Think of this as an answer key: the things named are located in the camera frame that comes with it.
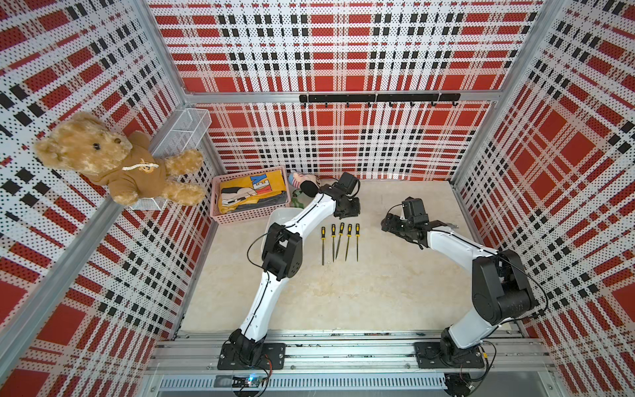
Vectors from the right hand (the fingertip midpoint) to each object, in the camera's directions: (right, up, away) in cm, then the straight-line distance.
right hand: (392, 223), depth 94 cm
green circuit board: (-48, -43, -24) cm, 69 cm away
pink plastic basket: (-53, +7, +11) cm, 54 cm away
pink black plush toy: (-34, +17, +17) cm, 42 cm away
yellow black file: (-27, -7, +8) cm, 29 cm away
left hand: (-13, +5, +4) cm, 14 cm away
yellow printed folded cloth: (-64, +15, +16) cm, 68 cm away
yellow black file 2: (-20, -5, +8) cm, 22 cm away
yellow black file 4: (-13, -6, +8) cm, 16 cm away
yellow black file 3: (-16, -5, +8) cm, 19 cm away
